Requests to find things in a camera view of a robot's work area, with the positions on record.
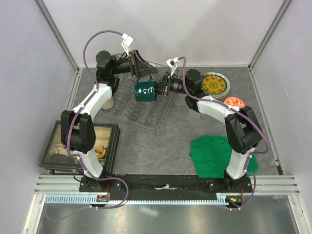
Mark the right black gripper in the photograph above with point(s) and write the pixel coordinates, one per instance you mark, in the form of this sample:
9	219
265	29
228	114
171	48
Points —
161	87

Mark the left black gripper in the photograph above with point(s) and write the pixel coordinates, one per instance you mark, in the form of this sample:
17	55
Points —
139	66

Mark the dark green glass cup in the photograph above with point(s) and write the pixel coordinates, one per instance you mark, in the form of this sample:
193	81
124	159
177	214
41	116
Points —
144	90

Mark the beige plastic cup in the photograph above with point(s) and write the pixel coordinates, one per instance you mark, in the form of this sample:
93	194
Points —
108	104

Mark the yellow patterned plate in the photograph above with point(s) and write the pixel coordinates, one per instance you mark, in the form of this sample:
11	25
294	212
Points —
213	84

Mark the beige bird plate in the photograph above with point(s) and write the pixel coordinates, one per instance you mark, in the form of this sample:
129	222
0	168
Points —
221	97

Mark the mint green flower plate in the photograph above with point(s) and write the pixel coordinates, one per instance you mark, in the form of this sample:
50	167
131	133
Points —
227	81

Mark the white red patterned bowl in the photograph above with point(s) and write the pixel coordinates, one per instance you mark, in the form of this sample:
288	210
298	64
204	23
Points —
235	102

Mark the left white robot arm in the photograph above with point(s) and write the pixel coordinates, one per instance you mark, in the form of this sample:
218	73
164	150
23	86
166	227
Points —
77	128

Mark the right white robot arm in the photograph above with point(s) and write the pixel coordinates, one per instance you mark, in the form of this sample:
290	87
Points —
242	127

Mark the black glass-lid jewelry box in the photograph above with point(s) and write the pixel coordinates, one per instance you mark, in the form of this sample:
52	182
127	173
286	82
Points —
56	157

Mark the green cloth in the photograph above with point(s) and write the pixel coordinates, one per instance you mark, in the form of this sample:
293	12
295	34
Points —
213	157

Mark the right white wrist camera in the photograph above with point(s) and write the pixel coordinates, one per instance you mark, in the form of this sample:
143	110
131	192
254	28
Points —
172	63

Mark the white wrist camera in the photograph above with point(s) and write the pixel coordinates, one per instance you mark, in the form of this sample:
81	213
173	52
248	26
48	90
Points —
172	63
127	42

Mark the grey wire dish rack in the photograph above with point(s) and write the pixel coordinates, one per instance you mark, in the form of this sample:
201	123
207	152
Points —
147	116

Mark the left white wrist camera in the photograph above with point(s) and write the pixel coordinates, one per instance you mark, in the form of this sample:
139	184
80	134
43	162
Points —
127	42

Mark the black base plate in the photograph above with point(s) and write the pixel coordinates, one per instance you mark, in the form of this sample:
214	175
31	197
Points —
158	182

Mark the white slotted cable duct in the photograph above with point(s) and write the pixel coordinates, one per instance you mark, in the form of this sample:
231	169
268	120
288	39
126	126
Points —
96	200

